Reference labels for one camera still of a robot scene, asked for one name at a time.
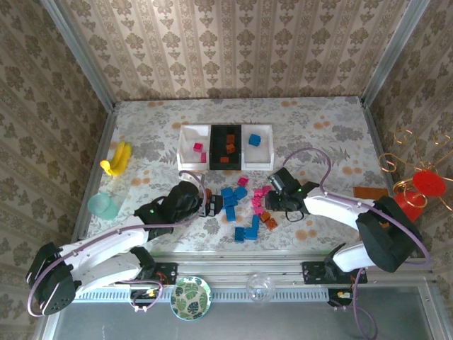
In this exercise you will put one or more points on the pink lego brick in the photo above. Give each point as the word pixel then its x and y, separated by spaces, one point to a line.
pixel 203 157
pixel 243 181
pixel 258 210
pixel 266 190
pixel 259 193
pixel 255 202
pixel 197 146

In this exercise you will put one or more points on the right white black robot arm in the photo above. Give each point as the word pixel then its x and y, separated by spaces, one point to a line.
pixel 336 209

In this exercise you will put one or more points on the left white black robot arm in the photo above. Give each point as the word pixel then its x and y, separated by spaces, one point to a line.
pixel 99 255

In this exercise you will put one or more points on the white plastic container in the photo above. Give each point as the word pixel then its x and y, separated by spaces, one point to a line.
pixel 263 156
pixel 187 156

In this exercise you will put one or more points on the black plastic container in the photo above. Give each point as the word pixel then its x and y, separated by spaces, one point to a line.
pixel 217 141

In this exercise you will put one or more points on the yellow toy banana bunch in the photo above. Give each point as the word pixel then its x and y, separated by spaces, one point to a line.
pixel 118 161

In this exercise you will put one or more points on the teal translucent cup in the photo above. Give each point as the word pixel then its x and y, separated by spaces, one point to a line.
pixel 102 207

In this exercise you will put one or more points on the clear glass ball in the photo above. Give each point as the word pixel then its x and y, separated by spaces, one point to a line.
pixel 260 287

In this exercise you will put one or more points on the orange flat board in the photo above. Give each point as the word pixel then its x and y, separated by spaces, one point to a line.
pixel 369 193

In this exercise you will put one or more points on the green leaf pattern bowl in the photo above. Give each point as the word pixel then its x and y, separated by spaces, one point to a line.
pixel 191 298

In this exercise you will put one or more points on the small black connector box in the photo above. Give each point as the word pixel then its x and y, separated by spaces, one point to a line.
pixel 339 297
pixel 141 294

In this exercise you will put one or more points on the grey metal shelf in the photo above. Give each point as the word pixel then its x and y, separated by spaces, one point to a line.
pixel 283 322

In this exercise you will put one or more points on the red round disc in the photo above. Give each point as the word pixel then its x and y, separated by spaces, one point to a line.
pixel 429 184

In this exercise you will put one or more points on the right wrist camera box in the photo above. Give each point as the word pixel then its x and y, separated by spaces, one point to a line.
pixel 281 180

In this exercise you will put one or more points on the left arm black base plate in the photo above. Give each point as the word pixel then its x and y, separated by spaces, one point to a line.
pixel 166 272

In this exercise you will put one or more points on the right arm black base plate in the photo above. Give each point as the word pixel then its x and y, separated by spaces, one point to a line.
pixel 311 272

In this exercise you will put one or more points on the aluminium table side rail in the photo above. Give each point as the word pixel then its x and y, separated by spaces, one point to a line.
pixel 376 141

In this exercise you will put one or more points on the aluminium frame post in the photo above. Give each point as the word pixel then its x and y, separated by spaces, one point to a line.
pixel 80 53
pixel 393 53

